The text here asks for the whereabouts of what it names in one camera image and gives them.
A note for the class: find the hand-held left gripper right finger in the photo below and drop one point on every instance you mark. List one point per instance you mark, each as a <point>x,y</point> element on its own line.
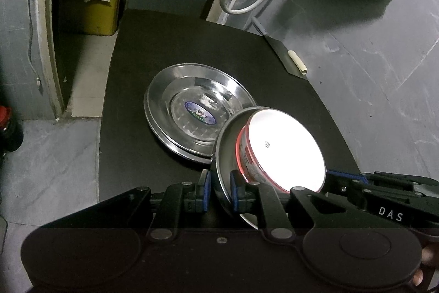
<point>235,191</point>

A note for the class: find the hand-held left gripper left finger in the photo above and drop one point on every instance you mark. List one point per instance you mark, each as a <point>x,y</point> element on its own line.
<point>205,191</point>

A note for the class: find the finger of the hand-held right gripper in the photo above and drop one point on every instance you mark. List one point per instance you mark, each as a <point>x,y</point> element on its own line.
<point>346,175</point>

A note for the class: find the steel bowl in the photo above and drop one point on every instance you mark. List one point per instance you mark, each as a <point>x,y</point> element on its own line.
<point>224,155</point>

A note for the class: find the white bowl with red rim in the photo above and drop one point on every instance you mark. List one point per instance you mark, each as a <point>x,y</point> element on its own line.
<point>284,148</point>

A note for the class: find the steel plate with blue sticker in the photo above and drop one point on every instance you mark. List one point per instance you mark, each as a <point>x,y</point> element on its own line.
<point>171,90</point>

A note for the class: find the person's right hand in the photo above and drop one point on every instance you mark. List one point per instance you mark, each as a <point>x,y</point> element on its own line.
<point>430,257</point>

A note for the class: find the cream paper roll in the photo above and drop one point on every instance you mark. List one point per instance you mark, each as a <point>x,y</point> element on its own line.
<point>297,61</point>

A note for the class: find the black table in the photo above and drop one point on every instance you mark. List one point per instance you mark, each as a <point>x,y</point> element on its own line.
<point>137,56</point>

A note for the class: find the dark bottle with red cap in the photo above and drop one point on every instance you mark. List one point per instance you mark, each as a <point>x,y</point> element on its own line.
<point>10,135</point>

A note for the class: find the yellow bin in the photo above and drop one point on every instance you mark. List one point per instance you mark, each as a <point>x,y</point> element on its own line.
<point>101,16</point>

